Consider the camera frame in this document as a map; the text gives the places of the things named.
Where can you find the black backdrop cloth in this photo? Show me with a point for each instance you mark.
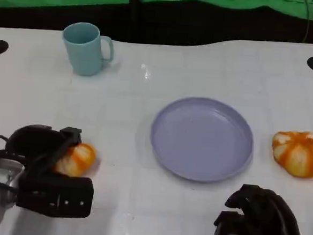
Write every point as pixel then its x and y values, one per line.
pixel 206 24

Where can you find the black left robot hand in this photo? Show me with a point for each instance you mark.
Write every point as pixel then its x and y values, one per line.
pixel 36 144

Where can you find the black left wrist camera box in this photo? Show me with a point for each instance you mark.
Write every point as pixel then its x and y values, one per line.
pixel 57 194

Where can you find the pale green mug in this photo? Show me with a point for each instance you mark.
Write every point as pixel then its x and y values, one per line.
pixel 83 56

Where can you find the lilac plate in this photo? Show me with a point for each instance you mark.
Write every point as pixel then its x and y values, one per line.
pixel 201 140

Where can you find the orange white toy bread roll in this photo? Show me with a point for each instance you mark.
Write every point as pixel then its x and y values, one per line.
pixel 79 158
pixel 300 155

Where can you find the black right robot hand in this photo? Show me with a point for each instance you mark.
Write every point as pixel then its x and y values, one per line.
pixel 270 222

